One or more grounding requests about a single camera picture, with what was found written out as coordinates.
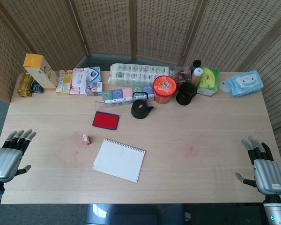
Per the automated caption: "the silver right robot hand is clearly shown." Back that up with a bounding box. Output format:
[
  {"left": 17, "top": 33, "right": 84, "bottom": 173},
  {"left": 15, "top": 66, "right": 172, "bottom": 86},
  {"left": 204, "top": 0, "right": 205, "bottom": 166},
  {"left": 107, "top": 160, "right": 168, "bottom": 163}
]
[{"left": 235, "top": 135, "right": 281, "bottom": 195}]

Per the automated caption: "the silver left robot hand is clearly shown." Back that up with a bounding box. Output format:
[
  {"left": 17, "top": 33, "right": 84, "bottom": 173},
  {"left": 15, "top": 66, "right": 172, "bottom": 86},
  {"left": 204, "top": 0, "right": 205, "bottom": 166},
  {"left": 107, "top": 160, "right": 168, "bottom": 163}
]
[{"left": 0, "top": 129, "right": 37, "bottom": 183}]

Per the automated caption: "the white spiral notebook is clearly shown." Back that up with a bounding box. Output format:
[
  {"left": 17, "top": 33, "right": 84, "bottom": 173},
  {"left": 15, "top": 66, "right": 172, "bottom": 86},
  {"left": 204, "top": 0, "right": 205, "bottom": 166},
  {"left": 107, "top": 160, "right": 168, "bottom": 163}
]
[{"left": 93, "top": 138, "right": 146, "bottom": 183}]

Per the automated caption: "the gold foil package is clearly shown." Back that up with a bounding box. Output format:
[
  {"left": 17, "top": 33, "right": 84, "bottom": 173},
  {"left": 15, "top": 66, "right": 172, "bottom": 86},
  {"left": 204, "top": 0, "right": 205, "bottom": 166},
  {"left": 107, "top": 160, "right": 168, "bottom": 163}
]
[{"left": 16, "top": 72, "right": 35, "bottom": 98}]

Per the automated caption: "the blue wet wipes pack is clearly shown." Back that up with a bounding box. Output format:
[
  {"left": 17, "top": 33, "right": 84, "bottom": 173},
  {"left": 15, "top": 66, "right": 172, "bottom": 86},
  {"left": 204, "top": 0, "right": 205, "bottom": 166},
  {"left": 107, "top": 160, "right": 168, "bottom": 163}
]
[{"left": 226, "top": 70, "right": 264, "bottom": 97}]

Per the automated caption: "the tall cream yellow box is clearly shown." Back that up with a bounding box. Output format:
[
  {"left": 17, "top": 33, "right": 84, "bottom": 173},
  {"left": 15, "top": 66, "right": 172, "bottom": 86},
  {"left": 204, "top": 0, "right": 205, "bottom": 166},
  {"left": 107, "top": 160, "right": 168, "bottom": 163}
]
[{"left": 23, "top": 53, "right": 59, "bottom": 91}]

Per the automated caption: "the flat yellow box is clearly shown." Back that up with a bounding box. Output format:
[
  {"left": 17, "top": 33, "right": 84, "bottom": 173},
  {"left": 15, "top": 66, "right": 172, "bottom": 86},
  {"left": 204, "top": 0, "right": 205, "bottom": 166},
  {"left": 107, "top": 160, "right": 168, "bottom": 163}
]
[{"left": 55, "top": 69, "right": 74, "bottom": 96}]

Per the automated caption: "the translucent round plastic lid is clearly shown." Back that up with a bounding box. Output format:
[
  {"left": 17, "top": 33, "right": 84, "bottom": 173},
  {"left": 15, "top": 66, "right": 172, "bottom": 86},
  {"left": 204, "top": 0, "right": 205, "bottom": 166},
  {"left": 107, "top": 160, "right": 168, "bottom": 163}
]
[{"left": 219, "top": 79, "right": 232, "bottom": 93}]

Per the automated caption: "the red ink pad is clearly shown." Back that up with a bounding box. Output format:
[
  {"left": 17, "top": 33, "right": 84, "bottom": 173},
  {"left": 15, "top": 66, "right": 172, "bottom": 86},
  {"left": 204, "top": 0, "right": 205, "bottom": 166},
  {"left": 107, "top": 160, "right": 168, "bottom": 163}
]
[{"left": 92, "top": 111, "right": 121, "bottom": 130}]

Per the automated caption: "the pink wet wipes pack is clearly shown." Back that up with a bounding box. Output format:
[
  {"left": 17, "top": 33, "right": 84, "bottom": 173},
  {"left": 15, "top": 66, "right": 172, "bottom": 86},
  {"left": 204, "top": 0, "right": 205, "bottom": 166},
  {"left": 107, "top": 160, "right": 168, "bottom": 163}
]
[{"left": 69, "top": 67, "right": 90, "bottom": 95}]

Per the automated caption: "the green tissue pack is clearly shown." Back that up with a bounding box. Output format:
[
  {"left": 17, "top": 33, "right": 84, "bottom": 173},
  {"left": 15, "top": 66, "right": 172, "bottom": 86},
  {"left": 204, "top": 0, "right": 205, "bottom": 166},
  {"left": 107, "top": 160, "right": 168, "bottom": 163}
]
[{"left": 196, "top": 67, "right": 220, "bottom": 97}]

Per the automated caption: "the small purple box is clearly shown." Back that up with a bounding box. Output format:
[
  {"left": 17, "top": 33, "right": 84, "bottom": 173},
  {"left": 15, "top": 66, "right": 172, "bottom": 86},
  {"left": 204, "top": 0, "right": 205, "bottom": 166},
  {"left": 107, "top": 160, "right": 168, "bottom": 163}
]
[{"left": 85, "top": 81, "right": 103, "bottom": 97}]

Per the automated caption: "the black mesh pen cup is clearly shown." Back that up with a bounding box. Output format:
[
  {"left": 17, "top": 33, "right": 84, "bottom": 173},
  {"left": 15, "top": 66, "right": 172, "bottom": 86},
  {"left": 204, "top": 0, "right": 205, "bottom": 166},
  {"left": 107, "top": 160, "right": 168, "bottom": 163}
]
[{"left": 176, "top": 82, "right": 198, "bottom": 105}]

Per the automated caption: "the brown bottle white cap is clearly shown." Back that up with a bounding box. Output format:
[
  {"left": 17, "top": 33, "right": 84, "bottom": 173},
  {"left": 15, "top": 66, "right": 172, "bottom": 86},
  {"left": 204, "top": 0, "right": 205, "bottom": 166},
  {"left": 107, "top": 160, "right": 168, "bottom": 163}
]
[{"left": 192, "top": 67, "right": 203, "bottom": 87}]

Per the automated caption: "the clear ink pad lid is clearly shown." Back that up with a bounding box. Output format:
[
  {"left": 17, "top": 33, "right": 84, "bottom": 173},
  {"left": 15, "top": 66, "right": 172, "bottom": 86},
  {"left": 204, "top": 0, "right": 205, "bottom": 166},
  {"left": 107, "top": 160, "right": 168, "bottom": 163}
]
[{"left": 94, "top": 97, "right": 134, "bottom": 109}]

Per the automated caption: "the blue white soap box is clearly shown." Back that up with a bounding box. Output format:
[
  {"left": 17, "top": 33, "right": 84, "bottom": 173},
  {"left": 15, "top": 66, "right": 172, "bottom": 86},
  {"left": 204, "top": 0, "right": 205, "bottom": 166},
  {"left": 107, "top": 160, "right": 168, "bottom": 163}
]
[{"left": 86, "top": 66, "right": 101, "bottom": 83}]

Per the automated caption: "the white tissue multipack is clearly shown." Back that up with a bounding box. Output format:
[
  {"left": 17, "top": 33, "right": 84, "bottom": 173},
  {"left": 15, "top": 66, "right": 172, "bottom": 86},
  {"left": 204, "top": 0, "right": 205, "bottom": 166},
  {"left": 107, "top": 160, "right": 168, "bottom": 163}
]
[{"left": 101, "top": 84, "right": 155, "bottom": 104}]

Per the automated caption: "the dark bottle black cap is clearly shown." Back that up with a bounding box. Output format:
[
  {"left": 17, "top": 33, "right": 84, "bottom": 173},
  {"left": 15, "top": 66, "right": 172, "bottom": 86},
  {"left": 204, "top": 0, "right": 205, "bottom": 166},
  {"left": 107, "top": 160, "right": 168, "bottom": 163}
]
[{"left": 190, "top": 60, "right": 203, "bottom": 73}]

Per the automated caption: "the clear plastic container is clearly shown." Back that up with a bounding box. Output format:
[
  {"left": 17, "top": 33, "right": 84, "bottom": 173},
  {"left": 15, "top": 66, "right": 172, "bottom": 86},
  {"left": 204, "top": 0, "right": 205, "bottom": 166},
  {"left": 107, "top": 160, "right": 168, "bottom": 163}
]
[{"left": 172, "top": 65, "right": 192, "bottom": 83}]

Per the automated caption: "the orange lidded tub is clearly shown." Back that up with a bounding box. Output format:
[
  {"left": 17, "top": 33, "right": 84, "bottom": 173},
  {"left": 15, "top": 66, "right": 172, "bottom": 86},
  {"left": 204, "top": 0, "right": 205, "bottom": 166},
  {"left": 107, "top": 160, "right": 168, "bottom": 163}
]
[{"left": 153, "top": 75, "right": 179, "bottom": 104}]

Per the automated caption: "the dark robot torso base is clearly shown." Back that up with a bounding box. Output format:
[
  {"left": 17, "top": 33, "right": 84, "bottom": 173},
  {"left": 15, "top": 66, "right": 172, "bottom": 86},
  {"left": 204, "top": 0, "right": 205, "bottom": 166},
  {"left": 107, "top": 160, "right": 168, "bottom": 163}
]
[{"left": 83, "top": 203, "right": 186, "bottom": 225}]

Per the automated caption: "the black teapot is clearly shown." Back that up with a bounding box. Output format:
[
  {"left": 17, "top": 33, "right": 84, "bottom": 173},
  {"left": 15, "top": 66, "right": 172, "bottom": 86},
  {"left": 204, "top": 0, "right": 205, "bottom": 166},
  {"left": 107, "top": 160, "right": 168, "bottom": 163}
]
[{"left": 130, "top": 92, "right": 155, "bottom": 120}]

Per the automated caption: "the long clear-wrapped tissue pack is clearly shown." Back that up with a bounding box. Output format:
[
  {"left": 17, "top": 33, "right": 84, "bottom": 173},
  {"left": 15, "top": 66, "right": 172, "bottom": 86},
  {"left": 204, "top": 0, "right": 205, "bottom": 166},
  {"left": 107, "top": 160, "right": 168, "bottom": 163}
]
[{"left": 108, "top": 63, "right": 174, "bottom": 87}]

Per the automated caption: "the wooden perforated folding screen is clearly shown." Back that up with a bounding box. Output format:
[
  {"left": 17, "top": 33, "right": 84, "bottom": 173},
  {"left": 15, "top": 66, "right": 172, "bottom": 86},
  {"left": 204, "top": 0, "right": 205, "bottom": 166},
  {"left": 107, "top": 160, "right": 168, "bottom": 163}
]
[{"left": 0, "top": 0, "right": 281, "bottom": 132}]

